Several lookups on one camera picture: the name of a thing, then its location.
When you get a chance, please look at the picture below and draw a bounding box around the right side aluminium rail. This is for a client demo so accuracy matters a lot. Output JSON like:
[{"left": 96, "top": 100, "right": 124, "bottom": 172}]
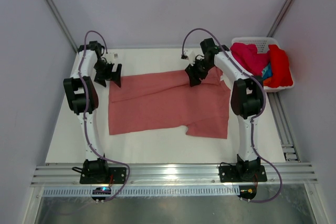
[{"left": 268, "top": 93, "right": 301, "bottom": 163}]

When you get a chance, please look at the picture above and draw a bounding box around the aluminium corner post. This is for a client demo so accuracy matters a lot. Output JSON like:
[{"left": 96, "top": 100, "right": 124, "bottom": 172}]
[
  {"left": 44, "top": 0, "right": 77, "bottom": 52},
  {"left": 267, "top": 0, "right": 295, "bottom": 37}
]

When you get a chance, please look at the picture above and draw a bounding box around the left aluminium corner post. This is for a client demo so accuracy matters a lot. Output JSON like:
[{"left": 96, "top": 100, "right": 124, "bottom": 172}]
[{"left": 44, "top": 0, "right": 77, "bottom": 52}]

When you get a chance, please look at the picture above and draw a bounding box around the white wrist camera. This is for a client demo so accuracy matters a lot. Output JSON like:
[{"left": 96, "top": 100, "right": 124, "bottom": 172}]
[
  {"left": 181, "top": 49, "right": 196, "bottom": 65},
  {"left": 104, "top": 52, "right": 119, "bottom": 63}
]

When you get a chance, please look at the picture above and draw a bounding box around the magenta t shirt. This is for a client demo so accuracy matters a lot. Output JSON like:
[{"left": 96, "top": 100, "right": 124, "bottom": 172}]
[{"left": 230, "top": 42, "right": 270, "bottom": 76}]

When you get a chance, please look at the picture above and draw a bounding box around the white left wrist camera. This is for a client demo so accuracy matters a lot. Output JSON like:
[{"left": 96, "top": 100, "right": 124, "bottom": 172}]
[{"left": 104, "top": 52, "right": 119, "bottom": 63}]

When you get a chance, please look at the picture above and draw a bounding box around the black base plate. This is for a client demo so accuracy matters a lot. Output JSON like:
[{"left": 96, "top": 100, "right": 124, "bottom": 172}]
[
  {"left": 79, "top": 167, "right": 127, "bottom": 185},
  {"left": 218, "top": 163, "right": 268, "bottom": 183}
]

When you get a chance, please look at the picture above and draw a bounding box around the right black controller board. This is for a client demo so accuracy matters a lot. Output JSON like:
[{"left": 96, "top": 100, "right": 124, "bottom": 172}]
[{"left": 238, "top": 185, "right": 257, "bottom": 201}]

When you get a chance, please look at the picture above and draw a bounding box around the salmon pink t shirt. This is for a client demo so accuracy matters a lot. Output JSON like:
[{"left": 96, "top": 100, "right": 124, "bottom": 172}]
[{"left": 108, "top": 67, "right": 230, "bottom": 139}]

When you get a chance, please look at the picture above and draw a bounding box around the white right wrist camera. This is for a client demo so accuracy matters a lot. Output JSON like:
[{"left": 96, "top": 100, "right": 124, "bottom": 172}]
[{"left": 181, "top": 49, "right": 196, "bottom": 65}]

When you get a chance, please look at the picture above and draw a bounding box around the orange garment in basket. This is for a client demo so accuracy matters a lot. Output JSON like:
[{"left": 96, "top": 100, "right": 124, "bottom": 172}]
[{"left": 263, "top": 77, "right": 272, "bottom": 86}]

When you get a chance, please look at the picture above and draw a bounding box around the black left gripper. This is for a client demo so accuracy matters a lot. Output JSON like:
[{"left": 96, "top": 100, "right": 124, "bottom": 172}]
[{"left": 93, "top": 59, "right": 121, "bottom": 87}]

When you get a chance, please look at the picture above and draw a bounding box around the left black controller board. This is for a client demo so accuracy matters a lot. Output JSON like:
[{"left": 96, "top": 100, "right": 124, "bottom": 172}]
[{"left": 91, "top": 186, "right": 111, "bottom": 201}]

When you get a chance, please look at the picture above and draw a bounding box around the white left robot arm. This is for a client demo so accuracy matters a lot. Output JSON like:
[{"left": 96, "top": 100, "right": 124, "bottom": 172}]
[{"left": 63, "top": 41, "right": 122, "bottom": 184}]

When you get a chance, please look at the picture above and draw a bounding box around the white perforated plastic basket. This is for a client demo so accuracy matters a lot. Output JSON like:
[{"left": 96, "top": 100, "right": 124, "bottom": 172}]
[{"left": 230, "top": 37, "right": 295, "bottom": 92}]

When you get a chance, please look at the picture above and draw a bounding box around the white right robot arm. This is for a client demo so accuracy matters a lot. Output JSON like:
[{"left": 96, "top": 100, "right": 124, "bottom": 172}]
[{"left": 181, "top": 38, "right": 266, "bottom": 182}]

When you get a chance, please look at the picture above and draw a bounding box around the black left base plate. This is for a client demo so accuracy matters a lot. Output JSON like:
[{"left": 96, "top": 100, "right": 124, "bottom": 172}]
[{"left": 79, "top": 167, "right": 127, "bottom": 185}]

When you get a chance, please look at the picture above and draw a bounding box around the slotted grey cable duct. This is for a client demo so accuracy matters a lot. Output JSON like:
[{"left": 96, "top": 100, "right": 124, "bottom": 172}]
[{"left": 42, "top": 185, "right": 239, "bottom": 197}]

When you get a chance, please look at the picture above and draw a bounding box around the red t shirt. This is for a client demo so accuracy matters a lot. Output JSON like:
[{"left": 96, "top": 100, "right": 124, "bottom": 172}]
[{"left": 266, "top": 45, "right": 293, "bottom": 88}]

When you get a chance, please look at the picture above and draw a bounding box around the right aluminium corner post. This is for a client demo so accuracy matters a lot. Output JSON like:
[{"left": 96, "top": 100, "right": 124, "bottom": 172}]
[{"left": 267, "top": 0, "right": 295, "bottom": 37}]

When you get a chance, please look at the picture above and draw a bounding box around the black controller board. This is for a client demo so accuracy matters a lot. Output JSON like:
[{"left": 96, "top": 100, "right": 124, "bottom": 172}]
[
  {"left": 238, "top": 185, "right": 257, "bottom": 201},
  {"left": 91, "top": 186, "right": 111, "bottom": 201}
]

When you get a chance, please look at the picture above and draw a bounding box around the aluminium mounting rail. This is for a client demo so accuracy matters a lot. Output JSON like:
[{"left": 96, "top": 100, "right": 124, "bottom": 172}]
[{"left": 31, "top": 163, "right": 318, "bottom": 186}]

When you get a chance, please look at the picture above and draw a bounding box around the blue garment in basket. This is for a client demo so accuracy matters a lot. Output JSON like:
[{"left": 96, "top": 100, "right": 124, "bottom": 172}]
[{"left": 261, "top": 63, "right": 272, "bottom": 80}]

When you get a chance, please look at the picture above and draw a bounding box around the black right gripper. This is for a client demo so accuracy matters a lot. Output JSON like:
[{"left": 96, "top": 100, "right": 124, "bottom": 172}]
[{"left": 185, "top": 58, "right": 214, "bottom": 87}]

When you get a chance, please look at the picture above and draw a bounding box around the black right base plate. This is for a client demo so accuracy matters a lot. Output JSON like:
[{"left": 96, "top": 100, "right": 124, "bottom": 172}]
[{"left": 218, "top": 163, "right": 268, "bottom": 183}]

